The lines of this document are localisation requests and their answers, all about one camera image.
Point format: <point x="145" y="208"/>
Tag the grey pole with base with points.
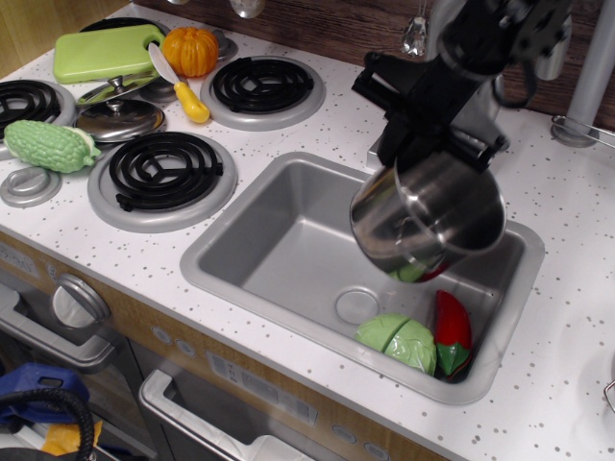
<point x="576" y="129"/>

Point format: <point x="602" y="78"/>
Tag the blue plastic object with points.
<point x="38" y="393"/>

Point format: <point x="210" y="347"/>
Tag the silver oven dial knob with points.
<point x="77" y="305"/>

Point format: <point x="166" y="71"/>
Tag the grey stove knob front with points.
<point x="31" y="186"/>

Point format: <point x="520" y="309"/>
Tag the large steel pot lid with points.
<point x="119" y="120"/>

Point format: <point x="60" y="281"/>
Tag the left stove burner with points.
<point x="36" y="101"/>

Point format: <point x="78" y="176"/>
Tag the yellow handled toy knife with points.
<point x="193" y="107"/>

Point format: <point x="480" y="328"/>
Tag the grey stove knob back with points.
<point x="227" y="48"/>

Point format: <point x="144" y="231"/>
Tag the silver dishwasher door handle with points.
<point x="208" y="436"/>

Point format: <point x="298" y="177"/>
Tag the grey stove knob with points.
<point x="227" y="48"/>
<point x="31" y="186"/>

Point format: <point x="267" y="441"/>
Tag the back right stove burner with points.
<point x="260" y="94"/>

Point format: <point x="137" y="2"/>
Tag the silver toy faucet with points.
<point x="480" y="120"/>

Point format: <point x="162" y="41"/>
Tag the small steel pot lid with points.
<point x="116" y="87"/>

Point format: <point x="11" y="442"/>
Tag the stove burner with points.
<point x="162" y="182"/>
<point x="36" y="101"/>
<point x="260" y="94"/>

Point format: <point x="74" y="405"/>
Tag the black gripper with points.
<point x="428" y="110"/>

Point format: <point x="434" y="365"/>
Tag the stainless steel pot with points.
<point x="414" y="224"/>

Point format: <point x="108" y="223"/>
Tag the grey toy sink basin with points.
<point x="284" y="250"/>

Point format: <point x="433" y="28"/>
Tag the yellow cloth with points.
<point x="62" y="439"/>

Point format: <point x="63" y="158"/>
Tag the orange toy pumpkin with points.
<point x="191" y="52"/>

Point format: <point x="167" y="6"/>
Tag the grey oven door handle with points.
<point x="91" y="357"/>

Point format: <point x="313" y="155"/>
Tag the front right stove burner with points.
<point x="162" y="182"/>

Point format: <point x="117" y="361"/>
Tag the red toy chili pepper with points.
<point x="453" y="334"/>

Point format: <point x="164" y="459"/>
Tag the hanging clear utensil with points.
<point x="415" y="35"/>

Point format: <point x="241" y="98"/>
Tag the hanging silver spoon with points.
<point x="248" y="9"/>

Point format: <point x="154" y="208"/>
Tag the green toy cabbage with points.
<point x="401" y="338"/>

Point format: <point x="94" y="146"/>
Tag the green cutting board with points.
<point x="102" y="54"/>

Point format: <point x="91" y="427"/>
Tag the green toy bitter gourd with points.
<point x="57" y="148"/>

